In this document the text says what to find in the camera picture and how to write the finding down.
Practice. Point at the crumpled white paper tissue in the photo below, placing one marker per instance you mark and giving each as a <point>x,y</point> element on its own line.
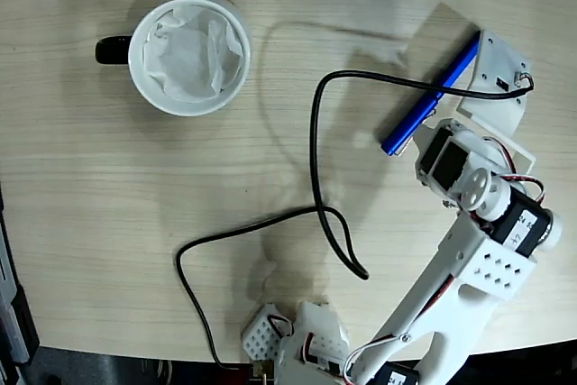
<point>189,56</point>

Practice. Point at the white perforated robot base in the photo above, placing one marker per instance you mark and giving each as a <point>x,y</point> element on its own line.
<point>261,335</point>

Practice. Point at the wrist camera on white mount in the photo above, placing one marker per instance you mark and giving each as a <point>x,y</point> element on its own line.
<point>496,65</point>

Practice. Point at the blue pen with metal clip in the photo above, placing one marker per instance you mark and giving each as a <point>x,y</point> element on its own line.
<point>414,121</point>

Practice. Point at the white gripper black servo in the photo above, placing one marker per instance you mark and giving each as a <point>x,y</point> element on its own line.
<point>422,138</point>

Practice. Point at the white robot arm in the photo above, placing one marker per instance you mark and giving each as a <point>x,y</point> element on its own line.
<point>451,277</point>

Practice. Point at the grey and black equipment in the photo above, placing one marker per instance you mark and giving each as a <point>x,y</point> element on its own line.
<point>11,313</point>

